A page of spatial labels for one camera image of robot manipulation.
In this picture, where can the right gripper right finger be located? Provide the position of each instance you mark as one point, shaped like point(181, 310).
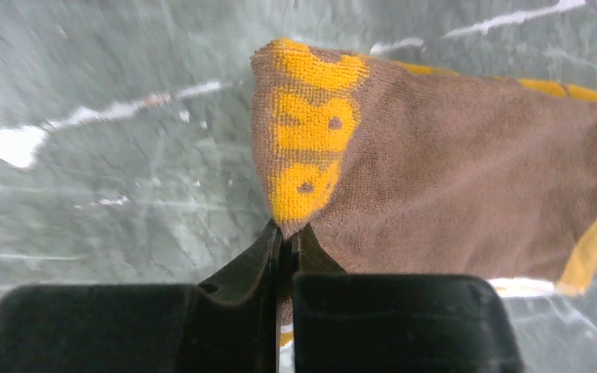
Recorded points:
point(308, 255)

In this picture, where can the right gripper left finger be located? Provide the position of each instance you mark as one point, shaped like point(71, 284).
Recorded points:
point(251, 276)

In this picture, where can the brown yellow towel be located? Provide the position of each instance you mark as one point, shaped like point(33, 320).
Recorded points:
point(402, 168)

